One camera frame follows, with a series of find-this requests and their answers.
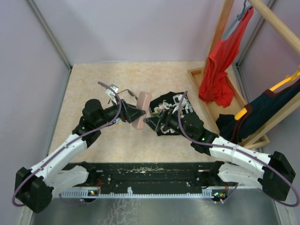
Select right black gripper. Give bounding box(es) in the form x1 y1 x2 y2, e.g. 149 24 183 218
144 105 194 141

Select pink glasses case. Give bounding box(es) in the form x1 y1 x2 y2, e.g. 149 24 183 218
132 91 152 130

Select yellow clothes hanger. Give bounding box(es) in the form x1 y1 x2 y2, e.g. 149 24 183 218
234 66 300 120

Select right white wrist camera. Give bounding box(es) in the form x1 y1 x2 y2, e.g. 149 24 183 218
172 94 186 112

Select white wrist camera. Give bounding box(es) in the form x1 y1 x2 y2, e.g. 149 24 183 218
172 94 186 112
105 84 119 103

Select black floral t-shirt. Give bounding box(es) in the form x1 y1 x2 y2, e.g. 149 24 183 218
144 91 204 140

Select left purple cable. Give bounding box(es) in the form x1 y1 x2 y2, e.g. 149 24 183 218
11 81 122 207

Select purple cable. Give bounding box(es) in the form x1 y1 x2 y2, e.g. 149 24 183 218
178 90 300 207
11 81 122 207

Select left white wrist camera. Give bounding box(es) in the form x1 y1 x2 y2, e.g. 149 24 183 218
105 84 119 103

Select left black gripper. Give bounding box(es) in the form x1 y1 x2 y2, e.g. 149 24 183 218
95 95 146 128

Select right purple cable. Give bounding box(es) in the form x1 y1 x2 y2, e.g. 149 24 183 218
178 90 300 207

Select red tank top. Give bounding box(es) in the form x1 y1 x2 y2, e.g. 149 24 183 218
198 7 254 108

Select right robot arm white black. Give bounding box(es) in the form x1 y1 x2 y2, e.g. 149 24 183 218
143 109 295 202

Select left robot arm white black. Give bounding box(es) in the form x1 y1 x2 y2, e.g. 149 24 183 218
12 97 151 213

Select grey clothes hanger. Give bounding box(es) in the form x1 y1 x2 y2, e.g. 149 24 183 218
221 0 252 40

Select wooden clothes rack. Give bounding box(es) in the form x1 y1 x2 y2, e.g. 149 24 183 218
187 0 300 149

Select thin-framed sunglasses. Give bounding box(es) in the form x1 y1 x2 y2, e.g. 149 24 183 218
107 89 139 105

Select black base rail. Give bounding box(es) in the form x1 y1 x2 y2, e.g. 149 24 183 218
77 162 228 195

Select navy blue garment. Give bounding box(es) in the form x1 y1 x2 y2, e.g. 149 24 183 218
216 81 300 143

